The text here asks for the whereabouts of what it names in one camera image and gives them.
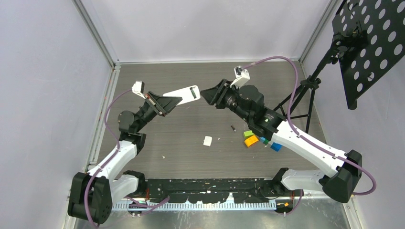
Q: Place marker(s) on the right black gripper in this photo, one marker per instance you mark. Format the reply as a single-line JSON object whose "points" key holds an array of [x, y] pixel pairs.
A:
{"points": [[217, 94]]}

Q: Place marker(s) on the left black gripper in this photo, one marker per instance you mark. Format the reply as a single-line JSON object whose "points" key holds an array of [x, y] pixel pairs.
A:
{"points": [[164, 104]]}

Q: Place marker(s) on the green battery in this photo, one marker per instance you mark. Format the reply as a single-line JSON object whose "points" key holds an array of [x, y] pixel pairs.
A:
{"points": [[191, 89]]}

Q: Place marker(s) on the white remote control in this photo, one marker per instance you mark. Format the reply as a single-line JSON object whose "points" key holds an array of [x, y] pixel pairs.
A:
{"points": [[185, 94]]}

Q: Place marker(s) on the white battery cover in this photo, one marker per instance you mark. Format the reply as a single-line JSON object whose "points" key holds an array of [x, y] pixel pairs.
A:
{"points": [[207, 141]]}

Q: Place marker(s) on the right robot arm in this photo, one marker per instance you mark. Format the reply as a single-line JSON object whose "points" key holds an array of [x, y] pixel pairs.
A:
{"points": [[337, 173]]}

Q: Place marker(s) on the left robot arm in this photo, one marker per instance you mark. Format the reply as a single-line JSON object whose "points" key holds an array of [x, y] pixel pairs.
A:
{"points": [[94, 193]]}

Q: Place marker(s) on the lime green block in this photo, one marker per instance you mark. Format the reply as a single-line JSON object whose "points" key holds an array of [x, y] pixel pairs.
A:
{"points": [[248, 133]]}

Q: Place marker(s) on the orange block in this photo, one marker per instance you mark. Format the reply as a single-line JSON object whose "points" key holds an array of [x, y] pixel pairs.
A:
{"points": [[250, 141]]}

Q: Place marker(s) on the blue green striped block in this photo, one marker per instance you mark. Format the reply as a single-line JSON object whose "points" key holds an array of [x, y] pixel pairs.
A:
{"points": [[275, 146]]}

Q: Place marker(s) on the black tripod stand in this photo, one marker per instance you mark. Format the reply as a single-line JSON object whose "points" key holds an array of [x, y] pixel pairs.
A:
{"points": [[303, 91]]}

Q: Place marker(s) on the black perforated panel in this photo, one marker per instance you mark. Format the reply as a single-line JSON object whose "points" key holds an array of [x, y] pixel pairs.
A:
{"points": [[370, 40]]}

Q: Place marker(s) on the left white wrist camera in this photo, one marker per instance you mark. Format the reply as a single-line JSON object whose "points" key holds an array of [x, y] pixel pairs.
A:
{"points": [[138, 89]]}

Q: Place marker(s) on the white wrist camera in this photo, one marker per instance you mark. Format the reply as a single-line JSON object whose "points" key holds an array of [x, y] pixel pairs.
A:
{"points": [[138, 89], [241, 77]]}

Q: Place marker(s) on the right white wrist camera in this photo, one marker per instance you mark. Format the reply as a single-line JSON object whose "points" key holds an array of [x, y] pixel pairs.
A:
{"points": [[241, 77]]}

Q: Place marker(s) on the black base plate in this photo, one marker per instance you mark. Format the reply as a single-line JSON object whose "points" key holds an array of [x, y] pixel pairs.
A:
{"points": [[158, 189]]}

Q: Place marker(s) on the aluminium frame rail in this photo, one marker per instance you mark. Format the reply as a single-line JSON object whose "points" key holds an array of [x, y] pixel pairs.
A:
{"points": [[200, 202]]}

